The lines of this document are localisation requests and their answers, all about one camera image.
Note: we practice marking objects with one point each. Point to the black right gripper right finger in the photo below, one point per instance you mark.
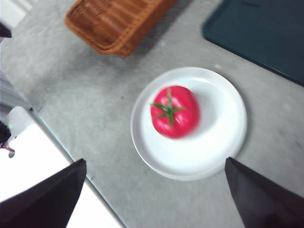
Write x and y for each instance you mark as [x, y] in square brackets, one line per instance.
[266, 202]

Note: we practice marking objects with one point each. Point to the brown wicker basket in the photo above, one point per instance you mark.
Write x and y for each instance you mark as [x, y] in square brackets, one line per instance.
[114, 21]

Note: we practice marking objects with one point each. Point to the black machine part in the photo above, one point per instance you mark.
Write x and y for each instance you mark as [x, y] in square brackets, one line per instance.
[4, 31]

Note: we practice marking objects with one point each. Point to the white rounded device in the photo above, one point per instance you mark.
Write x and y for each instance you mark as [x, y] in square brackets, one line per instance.
[19, 121]

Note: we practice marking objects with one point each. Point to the white round plate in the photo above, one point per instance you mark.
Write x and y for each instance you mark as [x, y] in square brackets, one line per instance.
[213, 142]

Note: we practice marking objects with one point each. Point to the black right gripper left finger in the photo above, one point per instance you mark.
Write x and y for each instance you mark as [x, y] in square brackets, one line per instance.
[42, 202]

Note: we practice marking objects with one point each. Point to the black rectangular tray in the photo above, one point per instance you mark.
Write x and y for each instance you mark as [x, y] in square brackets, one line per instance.
[261, 33]

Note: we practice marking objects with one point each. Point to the red tomato with green stem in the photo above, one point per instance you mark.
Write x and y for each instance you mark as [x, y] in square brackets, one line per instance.
[180, 118]

